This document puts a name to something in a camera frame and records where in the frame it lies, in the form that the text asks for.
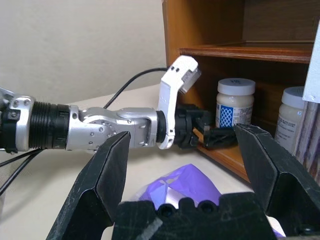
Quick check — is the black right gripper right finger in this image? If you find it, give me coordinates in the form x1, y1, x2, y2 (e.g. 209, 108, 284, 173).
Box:
233, 123, 320, 238

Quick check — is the white-lidded jar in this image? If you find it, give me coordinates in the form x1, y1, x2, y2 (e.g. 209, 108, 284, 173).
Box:
274, 86, 307, 151
215, 78, 256, 131

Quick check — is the purple plastic bag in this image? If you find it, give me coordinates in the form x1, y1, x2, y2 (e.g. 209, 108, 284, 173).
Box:
129, 163, 287, 240

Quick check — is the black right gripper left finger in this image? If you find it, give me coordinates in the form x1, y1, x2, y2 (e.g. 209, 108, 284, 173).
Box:
46, 131, 132, 240

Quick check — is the wooden cabinet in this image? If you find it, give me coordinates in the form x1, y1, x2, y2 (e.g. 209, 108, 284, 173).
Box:
161, 0, 320, 185

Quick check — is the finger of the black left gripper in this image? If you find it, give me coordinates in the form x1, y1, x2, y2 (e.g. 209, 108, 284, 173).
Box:
197, 126, 238, 149
195, 116, 212, 133

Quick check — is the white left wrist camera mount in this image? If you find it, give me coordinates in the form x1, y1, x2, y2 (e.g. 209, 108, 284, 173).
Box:
156, 55, 202, 150

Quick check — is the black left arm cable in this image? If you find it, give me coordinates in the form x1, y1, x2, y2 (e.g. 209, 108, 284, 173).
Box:
0, 67, 174, 197

